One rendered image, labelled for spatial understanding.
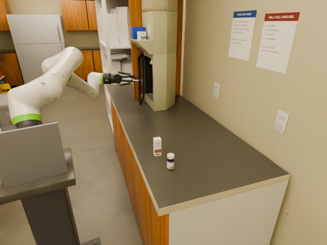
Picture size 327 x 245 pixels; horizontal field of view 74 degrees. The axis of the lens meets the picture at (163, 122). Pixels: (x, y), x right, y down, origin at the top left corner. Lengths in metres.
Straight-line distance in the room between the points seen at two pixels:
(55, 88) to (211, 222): 0.97
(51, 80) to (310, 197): 1.34
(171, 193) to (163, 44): 1.15
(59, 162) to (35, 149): 0.12
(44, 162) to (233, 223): 0.98
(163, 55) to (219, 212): 1.20
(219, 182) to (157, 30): 1.17
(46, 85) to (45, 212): 0.66
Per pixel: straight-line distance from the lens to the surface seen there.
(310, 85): 1.18
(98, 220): 2.24
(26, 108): 1.22
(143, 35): 1.82
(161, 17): 1.76
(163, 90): 1.84
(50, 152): 1.17
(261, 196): 1.25
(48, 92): 1.14
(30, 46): 6.69
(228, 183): 1.12
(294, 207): 1.40
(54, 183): 1.19
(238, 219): 1.27
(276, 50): 1.31
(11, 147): 1.15
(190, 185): 1.07
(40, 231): 1.46
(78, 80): 1.72
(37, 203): 1.33
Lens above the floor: 1.63
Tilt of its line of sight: 25 degrees down
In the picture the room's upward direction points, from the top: straight up
